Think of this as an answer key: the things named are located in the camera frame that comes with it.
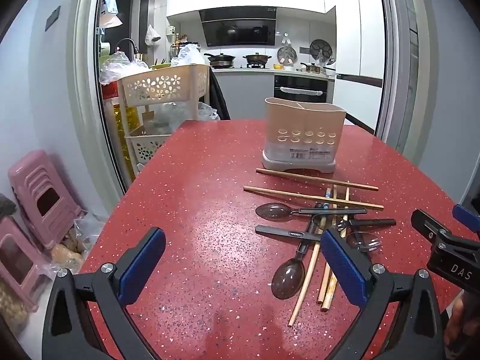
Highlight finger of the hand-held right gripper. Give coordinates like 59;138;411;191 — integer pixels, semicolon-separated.
410;209;469;251
452;204;480;239

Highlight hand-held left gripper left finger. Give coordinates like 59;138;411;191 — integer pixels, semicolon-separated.
42;227;166;360

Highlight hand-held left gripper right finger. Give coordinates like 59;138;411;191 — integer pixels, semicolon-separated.
320;229;447;360

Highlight clear fork black handle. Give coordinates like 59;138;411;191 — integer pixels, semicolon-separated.
335;217;397;233

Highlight dark translucent spoon black handle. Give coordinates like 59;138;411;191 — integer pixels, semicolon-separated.
271;202;324;301
255;202;368;221

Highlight blue patterned wooden chopstick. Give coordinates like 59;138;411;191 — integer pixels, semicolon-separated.
317;187;332;304

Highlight beige plastic utensil holder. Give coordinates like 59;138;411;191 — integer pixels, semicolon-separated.
261;97;347;173

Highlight person's right hand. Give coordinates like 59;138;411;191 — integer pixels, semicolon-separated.
443;293;480;345

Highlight clear bag of potatoes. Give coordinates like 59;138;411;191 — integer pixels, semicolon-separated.
43;214;109;274

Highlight pink plastic stool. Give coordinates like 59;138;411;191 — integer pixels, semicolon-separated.
0;215;51;312
8;150;85;250

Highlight yellow woven sack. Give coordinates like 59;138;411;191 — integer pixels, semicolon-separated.
0;277;29;336

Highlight yellow cooking oil bottle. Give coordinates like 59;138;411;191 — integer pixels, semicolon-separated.
112;103;139;181

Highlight dark fuzzy cloth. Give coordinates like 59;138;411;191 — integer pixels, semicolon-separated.
0;193;17;218

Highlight clear plastic containers in cart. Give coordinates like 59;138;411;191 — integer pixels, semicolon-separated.
150;101;220;136

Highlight beige plastic storage cart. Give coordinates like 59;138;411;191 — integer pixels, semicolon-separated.
118;64;211;173

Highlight black hanging jacket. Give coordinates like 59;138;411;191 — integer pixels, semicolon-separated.
208;68;231;121

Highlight white refrigerator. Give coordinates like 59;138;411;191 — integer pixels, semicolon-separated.
324;0;387;136

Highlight grey base cabinets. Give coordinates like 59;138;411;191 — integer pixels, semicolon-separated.
212;69;276;121

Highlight crumpled clear plastic bags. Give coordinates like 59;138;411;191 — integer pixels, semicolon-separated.
99;50;149;85

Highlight round dark multi-cavity pan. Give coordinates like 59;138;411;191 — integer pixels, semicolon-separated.
310;39;334;61

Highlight large white plastic bag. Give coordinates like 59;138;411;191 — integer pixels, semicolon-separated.
172;44;206;66

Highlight black wok with lid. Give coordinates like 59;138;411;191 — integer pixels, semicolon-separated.
203;52;237;69

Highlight metal pot with lid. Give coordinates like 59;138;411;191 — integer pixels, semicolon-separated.
243;52;272;67

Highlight black kitchen faucet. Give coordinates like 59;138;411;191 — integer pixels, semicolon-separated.
115;38;137;61

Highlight seasoning bottle shelf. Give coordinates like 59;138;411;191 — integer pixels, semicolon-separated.
169;26;199;59

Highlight hanging white plastic bag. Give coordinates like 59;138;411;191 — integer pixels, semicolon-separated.
144;23;162;46

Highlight black range hood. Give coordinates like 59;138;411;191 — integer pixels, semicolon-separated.
199;7;277;48

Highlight blue and white package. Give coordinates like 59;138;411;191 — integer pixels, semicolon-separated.
101;0;122;29

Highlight white towel on oven handle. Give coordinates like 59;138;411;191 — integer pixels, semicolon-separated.
280;86;322;97

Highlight grey sliding door frame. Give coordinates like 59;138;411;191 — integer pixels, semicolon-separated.
73;0;439;196

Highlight dark wall switch plate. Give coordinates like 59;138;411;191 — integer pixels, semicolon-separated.
45;6;61;32

